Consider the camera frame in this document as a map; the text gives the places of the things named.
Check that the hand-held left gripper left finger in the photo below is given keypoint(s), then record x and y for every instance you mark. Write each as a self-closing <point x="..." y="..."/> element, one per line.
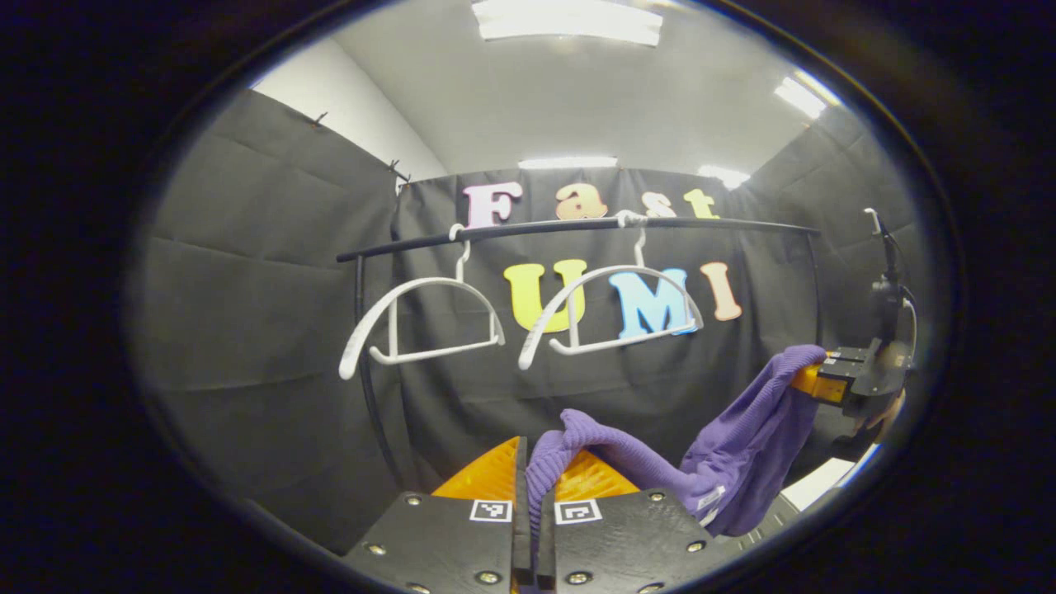
<point x="521" y="536"/>

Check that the white plastic hanger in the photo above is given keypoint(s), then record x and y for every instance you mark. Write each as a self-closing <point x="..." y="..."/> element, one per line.
<point x="429" y="281"/>
<point x="615" y="270"/>

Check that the large ceiling light panel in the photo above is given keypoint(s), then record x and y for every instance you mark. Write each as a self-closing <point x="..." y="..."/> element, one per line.
<point x="569" y="21"/>

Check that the black backdrop cloth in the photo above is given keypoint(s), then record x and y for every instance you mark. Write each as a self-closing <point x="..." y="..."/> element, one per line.
<point x="247" y="289"/>

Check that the long ceiling light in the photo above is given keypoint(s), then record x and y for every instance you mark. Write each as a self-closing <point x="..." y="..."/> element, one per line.
<point x="568" y="162"/>

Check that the purple ribbed jacket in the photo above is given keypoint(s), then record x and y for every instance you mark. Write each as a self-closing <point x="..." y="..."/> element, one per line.
<point x="742" y="462"/>

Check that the small ceiling light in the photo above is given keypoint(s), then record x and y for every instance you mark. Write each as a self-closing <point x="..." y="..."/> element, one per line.
<point x="723" y="176"/>

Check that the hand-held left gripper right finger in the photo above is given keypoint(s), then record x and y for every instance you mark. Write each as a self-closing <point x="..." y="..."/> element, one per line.
<point x="544" y="553"/>

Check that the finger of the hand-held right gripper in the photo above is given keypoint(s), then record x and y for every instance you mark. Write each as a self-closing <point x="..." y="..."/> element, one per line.
<point x="813" y="384"/>

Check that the black metal clothes rack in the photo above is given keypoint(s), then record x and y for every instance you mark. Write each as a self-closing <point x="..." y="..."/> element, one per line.
<point x="726" y="223"/>

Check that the paired ceiling lights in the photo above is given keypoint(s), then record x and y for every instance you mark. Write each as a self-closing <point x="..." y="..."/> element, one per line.
<point x="804" y="95"/>

